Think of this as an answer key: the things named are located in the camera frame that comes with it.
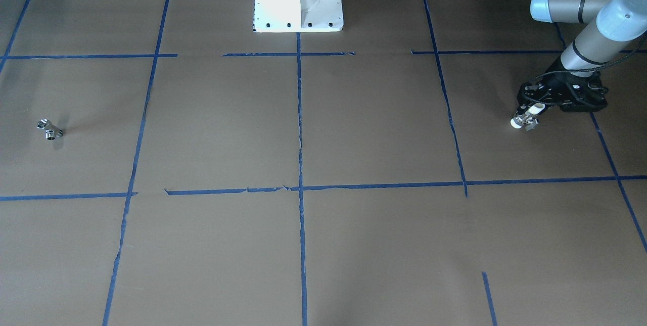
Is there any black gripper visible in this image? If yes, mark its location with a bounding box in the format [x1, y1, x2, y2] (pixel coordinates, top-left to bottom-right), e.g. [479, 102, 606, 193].
[516, 73, 576, 118]

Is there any white PPR pipe fitting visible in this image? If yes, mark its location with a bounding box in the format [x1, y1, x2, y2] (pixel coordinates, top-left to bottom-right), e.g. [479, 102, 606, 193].
[509, 103, 547, 131]

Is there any chrome metal valve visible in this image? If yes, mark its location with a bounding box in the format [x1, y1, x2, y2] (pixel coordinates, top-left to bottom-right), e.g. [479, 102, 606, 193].
[37, 119, 64, 141]

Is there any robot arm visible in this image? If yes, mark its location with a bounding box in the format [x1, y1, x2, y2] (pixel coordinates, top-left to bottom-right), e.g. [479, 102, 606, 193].
[511, 0, 646, 130]

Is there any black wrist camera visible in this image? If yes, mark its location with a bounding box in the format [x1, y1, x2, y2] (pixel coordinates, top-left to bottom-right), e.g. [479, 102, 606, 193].
[558, 74, 609, 113]

